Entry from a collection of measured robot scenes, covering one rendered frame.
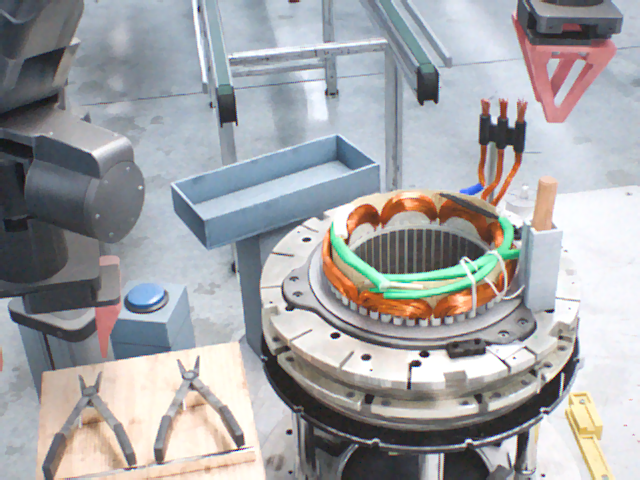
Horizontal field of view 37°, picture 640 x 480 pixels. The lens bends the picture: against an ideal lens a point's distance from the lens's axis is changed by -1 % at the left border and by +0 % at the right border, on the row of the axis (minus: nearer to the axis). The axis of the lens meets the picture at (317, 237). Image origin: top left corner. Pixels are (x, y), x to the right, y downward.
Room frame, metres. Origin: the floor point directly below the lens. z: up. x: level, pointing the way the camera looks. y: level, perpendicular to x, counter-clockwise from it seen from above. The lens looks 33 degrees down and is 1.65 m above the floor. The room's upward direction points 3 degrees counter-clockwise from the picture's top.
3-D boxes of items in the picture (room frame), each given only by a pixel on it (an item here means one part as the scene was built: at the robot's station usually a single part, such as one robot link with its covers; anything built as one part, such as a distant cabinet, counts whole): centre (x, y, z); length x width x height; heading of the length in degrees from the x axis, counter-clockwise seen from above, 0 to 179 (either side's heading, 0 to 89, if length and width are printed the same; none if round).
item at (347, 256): (0.75, -0.04, 1.15); 0.15 x 0.04 x 0.02; 7
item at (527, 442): (0.78, -0.23, 0.91); 0.02 x 0.02 x 0.21
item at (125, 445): (0.57, 0.17, 1.09); 0.04 x 0.01 x 0.02; 24
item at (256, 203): (1.06, 0.05, 0.92); 0.25 x 0.11 x 0.28; 118
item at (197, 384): (0.63, 0.11, 1.09); 0.06 x 0.01 x 0.01; 34
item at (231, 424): (0.59, 0.08, 1.09); 0.04 x 0.01 x 0.02; 24
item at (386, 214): (0.86, -0.10, 1.12); 0.06 x 0.02 x 0.04; 97
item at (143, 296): (0.85, 0.19, 1.04); 0.04 x 0.04 x 0.01
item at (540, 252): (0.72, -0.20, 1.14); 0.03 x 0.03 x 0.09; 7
